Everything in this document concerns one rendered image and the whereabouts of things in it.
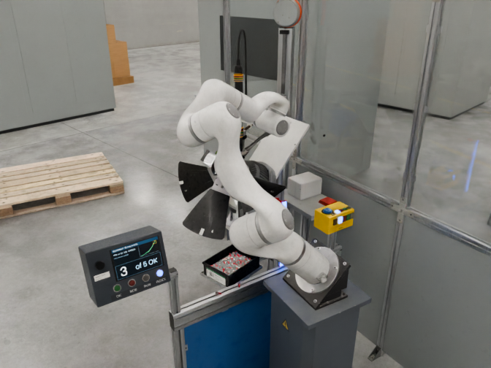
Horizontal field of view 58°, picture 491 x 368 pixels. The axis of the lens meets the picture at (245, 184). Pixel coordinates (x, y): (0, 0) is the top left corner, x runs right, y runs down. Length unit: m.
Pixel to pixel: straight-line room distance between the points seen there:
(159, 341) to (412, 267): 1.57
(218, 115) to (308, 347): 0.93
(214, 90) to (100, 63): 6.41
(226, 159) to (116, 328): 1.93
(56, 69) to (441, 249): 6.38
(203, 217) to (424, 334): 1.31
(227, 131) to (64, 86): 6.38
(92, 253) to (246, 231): 0.50
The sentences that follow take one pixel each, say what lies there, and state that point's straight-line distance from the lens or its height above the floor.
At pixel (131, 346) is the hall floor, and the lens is 2.97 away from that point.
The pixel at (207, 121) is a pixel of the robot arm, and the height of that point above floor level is 1.64.
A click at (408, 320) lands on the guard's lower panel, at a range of 2.65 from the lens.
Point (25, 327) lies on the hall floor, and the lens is 3.33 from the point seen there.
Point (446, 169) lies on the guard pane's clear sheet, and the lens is 2.20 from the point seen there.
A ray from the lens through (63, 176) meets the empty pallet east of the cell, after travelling 5.12.
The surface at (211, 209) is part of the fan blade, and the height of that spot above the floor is 1.03.
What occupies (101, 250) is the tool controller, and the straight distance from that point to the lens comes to 1.51.
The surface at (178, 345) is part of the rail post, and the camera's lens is 1.91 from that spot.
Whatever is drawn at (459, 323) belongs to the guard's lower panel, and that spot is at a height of 0.55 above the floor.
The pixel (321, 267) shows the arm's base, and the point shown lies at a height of 1.08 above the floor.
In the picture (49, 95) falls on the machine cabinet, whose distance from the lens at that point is 7.57.
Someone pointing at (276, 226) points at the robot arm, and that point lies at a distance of 1.41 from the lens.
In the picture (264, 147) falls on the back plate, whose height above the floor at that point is 1.20.
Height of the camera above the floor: 2.03
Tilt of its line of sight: 24 degrees down
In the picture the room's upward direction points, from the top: straight up
